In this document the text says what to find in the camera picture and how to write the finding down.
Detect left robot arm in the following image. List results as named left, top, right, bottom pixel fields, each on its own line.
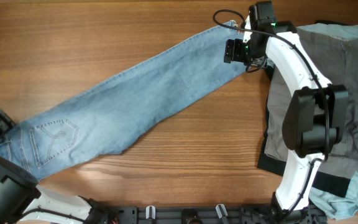
left=0, top=110, right=109, bottom=224

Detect black garment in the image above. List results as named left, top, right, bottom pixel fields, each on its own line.
left=258, top=21, right=348, bottom=199

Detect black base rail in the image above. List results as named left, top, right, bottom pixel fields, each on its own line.
left=104, top=203, right=329, bottom=224

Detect light blue garment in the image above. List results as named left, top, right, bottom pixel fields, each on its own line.
left=299, top=24, right=358, bottom=220

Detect grey shirt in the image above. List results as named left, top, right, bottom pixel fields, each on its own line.
left=263, top=26, right=358, bottom=180

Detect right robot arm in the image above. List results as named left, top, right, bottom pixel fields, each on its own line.
left=216, top=1, right=348, bottom=223

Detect light blue denim jeans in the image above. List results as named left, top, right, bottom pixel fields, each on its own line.
left=0, top=21, right=245, bottom=179

